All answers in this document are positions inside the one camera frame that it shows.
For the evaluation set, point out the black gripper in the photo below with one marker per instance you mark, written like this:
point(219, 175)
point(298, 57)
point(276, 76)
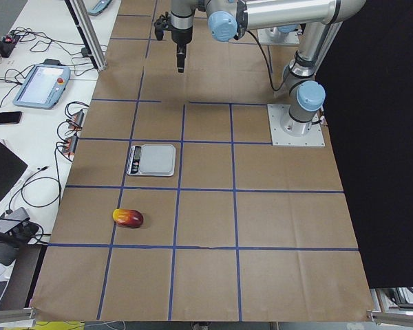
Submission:
point(181, 35)

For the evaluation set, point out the red yellow mango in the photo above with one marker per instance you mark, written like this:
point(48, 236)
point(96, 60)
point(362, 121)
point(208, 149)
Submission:
point(128, 217)

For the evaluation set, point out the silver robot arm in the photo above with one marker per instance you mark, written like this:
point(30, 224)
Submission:
point(233, 19)
point(281, 31)

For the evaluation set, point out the silver digital kitchen scale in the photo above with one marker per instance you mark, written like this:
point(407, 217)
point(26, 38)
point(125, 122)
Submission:
point(151, 160)

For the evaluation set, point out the blue teach pendant tablet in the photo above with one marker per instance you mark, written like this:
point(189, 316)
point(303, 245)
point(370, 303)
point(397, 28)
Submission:
point(43, 86)

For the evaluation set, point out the black smartphone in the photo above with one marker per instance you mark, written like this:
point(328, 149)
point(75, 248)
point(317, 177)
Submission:
point(12, 117)

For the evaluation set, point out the brown paper table cover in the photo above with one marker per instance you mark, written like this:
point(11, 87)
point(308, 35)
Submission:
point(242, 231)

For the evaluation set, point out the grey usb hub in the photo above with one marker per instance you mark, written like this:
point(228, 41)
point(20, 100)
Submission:
point(10, 221)

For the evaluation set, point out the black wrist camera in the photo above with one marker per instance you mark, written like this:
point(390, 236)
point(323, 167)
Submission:
point(160, 26)

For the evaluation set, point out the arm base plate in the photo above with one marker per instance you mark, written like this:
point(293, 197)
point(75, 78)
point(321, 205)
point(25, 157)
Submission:
point(268, 37)
point(289, 133)

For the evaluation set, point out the aluminium frame post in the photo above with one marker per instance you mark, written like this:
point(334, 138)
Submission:
point(86, 30)

